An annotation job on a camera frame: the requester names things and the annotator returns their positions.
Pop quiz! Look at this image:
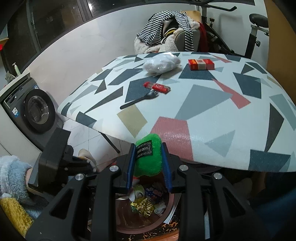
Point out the green plush toy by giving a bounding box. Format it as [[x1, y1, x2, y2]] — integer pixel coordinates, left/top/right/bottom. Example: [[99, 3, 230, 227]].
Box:
[[135, 133, 163, 175]]

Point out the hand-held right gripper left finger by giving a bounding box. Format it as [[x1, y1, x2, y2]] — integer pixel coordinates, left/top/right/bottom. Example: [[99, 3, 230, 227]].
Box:
[[25, 144, 137, 241]]

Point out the cream fleece garment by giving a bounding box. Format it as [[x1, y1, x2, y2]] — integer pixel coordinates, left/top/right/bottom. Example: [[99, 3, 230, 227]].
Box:
[[134, 35, 178, 55]]

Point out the black table leg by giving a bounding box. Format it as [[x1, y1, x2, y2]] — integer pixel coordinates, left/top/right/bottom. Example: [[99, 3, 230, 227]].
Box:
[[100, 132, 121, 154]]

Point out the geometric patterned tablecloth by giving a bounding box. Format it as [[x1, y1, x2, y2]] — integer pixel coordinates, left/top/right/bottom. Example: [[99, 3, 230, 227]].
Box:
[[57, 51, 296, 173]]

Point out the grey washing machine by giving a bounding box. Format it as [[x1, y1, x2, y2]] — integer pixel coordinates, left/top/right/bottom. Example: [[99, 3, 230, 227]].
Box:
[[0, 73, 64, 151]]

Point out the crumpled white paper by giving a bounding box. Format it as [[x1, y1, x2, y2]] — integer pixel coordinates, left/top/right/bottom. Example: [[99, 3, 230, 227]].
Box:
[[154, 202, 167, 216]]

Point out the striped shirt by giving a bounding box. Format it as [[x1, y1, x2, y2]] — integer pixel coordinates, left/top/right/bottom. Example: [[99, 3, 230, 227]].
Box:
[[136, 10, 197, 52]]

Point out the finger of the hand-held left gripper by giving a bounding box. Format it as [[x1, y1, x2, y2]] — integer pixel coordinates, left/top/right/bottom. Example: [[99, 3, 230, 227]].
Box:
[[69, 154, 97, 178]]

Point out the red lighter packet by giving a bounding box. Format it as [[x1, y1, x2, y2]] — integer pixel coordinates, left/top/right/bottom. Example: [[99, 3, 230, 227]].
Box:
[[143, 81, 171, 94]]

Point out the exercise bike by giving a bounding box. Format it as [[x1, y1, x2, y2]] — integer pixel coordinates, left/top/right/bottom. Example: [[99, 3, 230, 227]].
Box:
[[190, 0, 270, 59]]

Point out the red cloth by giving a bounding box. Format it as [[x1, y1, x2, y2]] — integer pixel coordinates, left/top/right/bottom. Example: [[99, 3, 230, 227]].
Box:
[[198, 23, 210, 52]]

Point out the black plastic fork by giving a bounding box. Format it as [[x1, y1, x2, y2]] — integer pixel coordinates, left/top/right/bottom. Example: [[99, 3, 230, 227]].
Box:
[[120, 90, 160, 110]]

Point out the wooden chair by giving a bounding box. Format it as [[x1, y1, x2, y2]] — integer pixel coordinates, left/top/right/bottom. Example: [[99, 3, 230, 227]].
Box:
[[173, 10, 202, 52]]

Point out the yellow fluffy cloth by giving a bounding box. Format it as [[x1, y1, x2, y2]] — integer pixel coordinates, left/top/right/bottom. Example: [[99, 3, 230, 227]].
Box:
[[0, 197, 34, 238]]

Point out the blue cardboard box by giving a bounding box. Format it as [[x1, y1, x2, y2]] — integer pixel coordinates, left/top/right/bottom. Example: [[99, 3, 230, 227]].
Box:
[[145, 186, 165, 201]]

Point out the brown round bin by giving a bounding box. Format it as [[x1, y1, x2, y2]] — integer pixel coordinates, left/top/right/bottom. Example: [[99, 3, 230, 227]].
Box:
[[114, 177, 182, 232]]

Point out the wooden door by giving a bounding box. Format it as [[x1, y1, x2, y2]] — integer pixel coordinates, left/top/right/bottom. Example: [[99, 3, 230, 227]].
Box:
[[264, 0, 296, 98]]

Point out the small red box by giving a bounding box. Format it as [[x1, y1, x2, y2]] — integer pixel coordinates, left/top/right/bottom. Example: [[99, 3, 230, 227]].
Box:
[[188, 59, 215, 70]]

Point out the cream fluffy slipper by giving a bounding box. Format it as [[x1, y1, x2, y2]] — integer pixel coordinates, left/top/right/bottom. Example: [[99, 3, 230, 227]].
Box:
[[78, 149, 99, 173]]

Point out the dark patterned mat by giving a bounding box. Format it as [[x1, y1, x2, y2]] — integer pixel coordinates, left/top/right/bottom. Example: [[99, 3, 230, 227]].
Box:
[[117, 218, 181, 241]]

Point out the white plastic bag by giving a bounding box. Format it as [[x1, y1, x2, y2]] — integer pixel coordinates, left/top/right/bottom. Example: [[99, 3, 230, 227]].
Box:
[[142, 52, 181, 75]]

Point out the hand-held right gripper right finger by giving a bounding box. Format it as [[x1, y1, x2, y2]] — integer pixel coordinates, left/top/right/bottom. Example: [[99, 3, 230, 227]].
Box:
[[161, 142, 277, 241]]

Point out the gold foil wrapper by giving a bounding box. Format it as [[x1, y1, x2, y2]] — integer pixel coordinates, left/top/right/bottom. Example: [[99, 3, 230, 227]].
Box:
[[130, 197, 155, 218]]

